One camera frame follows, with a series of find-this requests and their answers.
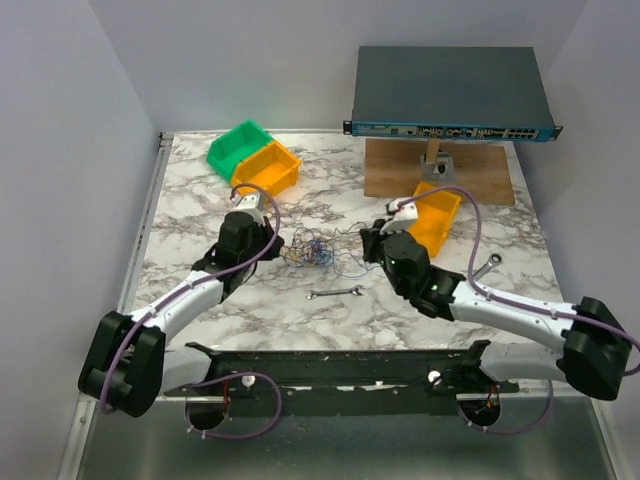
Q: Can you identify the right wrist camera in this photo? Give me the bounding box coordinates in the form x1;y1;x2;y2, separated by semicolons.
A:
386;197;418;224

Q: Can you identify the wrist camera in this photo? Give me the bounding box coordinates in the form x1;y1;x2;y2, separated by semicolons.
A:
386;197;418;224
232;193;265;225

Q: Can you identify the yellow bin right side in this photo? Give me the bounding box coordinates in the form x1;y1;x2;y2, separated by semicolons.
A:
409;191;461;259

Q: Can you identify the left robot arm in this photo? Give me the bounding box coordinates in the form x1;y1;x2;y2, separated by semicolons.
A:
78;209;284;418

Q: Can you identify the grey stand bracket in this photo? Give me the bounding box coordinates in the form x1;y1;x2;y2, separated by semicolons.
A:
420;138;455;183

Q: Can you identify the wooden board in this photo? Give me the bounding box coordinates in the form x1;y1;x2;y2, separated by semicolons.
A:
364;138;515;205

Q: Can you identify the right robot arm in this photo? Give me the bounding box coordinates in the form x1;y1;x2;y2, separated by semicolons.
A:
359;219;632;401

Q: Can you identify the green plastic bin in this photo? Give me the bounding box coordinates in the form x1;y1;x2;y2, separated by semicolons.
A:
206;120;273;182

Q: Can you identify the ratchet ring wrench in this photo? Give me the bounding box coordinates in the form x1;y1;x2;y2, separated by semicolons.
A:
472;253;503;281

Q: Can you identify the network switch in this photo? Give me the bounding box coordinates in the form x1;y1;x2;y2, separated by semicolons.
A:
343;46;563;142

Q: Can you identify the aluminium frame rail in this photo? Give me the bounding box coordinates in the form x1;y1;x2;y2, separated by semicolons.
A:
57;132;175;479

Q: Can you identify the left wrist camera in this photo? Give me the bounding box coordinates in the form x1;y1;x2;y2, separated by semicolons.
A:
232;193;265;225

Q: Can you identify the open-end silver wrench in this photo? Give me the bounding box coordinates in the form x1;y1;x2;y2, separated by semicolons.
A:
305;285;364;300

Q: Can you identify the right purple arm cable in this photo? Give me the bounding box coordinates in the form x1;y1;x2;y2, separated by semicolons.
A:
399;185;640;435

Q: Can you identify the cable bundle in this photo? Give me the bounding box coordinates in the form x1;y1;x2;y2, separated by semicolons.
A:
279;219;386;279

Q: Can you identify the yellow bin beside green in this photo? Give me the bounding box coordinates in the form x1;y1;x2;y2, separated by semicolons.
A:
231;141;301;196

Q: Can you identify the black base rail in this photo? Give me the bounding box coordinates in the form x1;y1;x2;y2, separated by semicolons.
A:
167;340;519;418

